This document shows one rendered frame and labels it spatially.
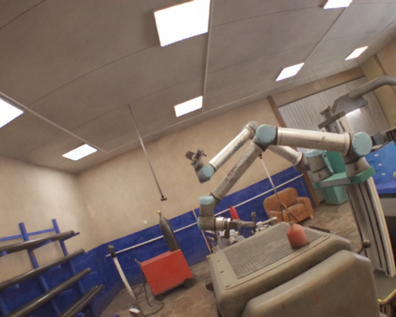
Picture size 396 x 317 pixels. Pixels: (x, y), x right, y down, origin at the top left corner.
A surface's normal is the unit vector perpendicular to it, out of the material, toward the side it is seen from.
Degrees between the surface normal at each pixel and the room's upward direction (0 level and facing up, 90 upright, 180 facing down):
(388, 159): 90
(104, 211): 90
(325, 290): 90
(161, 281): 90
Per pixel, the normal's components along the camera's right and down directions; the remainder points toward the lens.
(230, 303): 0.01, -0.16
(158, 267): 0.32, -0.28
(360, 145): -0.17, -0.04
